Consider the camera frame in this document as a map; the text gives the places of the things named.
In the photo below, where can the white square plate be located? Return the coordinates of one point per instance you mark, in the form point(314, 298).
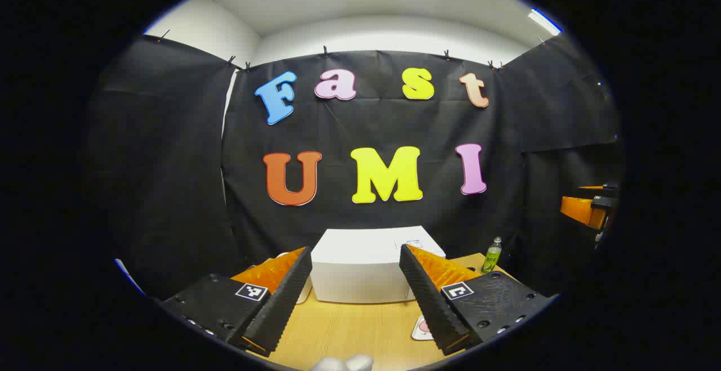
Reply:
point(418, 334)

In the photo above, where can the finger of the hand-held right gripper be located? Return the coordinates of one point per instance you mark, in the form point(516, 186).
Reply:
point(580, 210)

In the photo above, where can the white microwave oven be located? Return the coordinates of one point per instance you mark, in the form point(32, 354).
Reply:
point(360, 264)

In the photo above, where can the white toaster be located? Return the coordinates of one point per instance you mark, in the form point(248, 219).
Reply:
point(305, 292)

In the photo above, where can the pink round food slice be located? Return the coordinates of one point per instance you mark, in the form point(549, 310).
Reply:
point(424, 326)

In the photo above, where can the ceiling light panel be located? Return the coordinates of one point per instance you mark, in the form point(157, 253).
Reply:
point(544, 21)

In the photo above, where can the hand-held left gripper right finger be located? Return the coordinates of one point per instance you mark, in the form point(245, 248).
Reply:
point(431, 298)

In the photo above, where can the black backdrop cloth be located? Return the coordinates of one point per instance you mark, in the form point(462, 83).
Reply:
point(366, 129)

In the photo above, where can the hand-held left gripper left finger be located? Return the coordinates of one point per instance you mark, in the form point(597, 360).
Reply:
point(281, 298)

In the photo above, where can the green drink bottle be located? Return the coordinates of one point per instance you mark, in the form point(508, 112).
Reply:
point(491, 258)

